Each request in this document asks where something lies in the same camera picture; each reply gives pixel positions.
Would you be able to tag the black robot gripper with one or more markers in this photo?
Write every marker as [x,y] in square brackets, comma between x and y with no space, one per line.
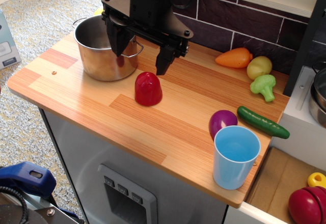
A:
[153,20]

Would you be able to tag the red toy sweet potato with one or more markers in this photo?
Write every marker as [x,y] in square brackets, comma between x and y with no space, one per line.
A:
[147,89]

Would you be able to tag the stainless steel pot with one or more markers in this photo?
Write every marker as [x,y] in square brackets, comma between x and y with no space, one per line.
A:
[98,59]

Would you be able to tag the yellow toy behind pot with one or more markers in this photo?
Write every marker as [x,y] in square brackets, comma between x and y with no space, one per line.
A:
[98,11]

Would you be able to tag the yellow toy potato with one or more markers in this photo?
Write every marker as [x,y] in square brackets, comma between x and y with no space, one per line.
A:
[259,66]

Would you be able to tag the orange toy carrot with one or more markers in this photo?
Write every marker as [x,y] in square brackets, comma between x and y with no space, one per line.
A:
[235,58]

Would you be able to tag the purple toy eggplant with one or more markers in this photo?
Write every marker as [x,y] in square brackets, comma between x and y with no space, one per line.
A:
[221,119]

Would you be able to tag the green toy broccoli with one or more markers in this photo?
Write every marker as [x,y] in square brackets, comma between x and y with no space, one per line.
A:
[264,85]

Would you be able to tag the white box on floor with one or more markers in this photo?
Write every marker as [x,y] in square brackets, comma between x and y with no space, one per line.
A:
[9,52]

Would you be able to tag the light blue plastic cup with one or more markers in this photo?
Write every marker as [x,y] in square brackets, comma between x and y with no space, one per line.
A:
[235,150]

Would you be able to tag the green toy cucumber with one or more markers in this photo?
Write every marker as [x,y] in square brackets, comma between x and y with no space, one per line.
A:
[262,123]

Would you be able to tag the grey toy kitchen cabinet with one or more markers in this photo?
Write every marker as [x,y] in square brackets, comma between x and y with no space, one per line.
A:
[112,186]

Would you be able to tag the blue clamp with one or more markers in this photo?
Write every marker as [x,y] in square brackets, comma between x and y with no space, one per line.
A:
[26,196]

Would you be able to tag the steel pots at right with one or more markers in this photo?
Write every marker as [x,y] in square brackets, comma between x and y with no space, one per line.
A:
[317,94]

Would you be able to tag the dark red toy fruit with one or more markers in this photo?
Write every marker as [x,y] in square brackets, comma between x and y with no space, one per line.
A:
[307,205]

